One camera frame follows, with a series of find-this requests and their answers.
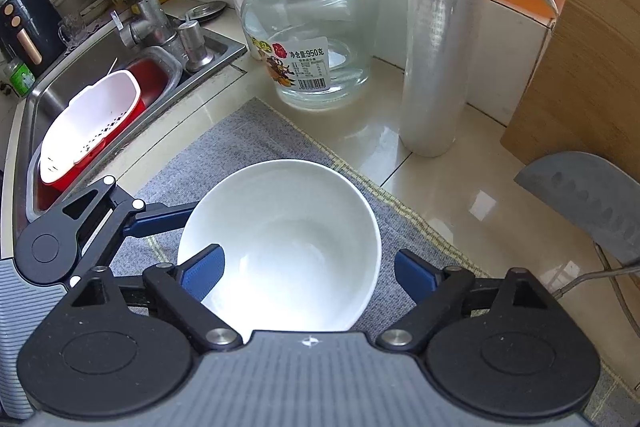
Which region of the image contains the metal sink strainer lid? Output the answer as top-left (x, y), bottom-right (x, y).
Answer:
top-left (185, 0), bottom-right (227, 20)

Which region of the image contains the wide-blade kitchen knife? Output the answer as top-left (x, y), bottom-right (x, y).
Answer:
top-left (513, 151), bottom-right (640, 265)

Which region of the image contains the bamboo cutting board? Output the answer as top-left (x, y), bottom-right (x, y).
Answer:
top-left (500, 0), bottom-right (640, 188)

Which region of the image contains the small green-label bottle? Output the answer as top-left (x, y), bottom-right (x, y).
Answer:
top-left (5, 57), bottom-right (36, 98)

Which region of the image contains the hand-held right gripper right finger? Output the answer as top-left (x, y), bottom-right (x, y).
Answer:
top-left (376, 249), bottom-right (551, 354)

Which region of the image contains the glass jar yellow lid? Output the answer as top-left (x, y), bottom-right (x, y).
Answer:
top-left (240, 0), bottom-right (373, 110)

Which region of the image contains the steel soap dispenser pump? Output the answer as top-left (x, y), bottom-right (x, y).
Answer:
top-left (177, 19), bottom-right (213, 72)

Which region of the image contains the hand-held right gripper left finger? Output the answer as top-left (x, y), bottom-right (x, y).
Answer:
top-left (70, 244), bottom-right (244, 354)

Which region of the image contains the grey checkered mat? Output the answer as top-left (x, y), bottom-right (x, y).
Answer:
top-left (107, 97), bottom-right (640, 427)

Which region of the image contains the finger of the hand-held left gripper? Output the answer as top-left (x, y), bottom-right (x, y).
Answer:
top-left (47, 176), bottom-right (201, 283)

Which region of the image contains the stainless steel sink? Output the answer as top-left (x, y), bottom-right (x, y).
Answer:
top-left (0, 24), bottom-right (248, 258)

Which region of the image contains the red basin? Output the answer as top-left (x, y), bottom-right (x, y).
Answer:
top-left (37, 59), bottom-right (168, 208)

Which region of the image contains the white floral bowl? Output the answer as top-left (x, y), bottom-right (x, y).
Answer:
top-left (176, 159), bottom-right (383, 343)

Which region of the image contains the thick plastic wrap roll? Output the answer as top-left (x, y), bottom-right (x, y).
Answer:
top-left (398, 0), bottom-right (493, 158)

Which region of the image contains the metal wire rack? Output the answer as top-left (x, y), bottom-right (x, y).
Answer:
top-left (532, 0), bottom-right (640, 338)

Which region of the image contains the dark blue appliance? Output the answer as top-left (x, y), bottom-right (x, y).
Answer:
top-left (0, 0), bottom-right (66, 80)

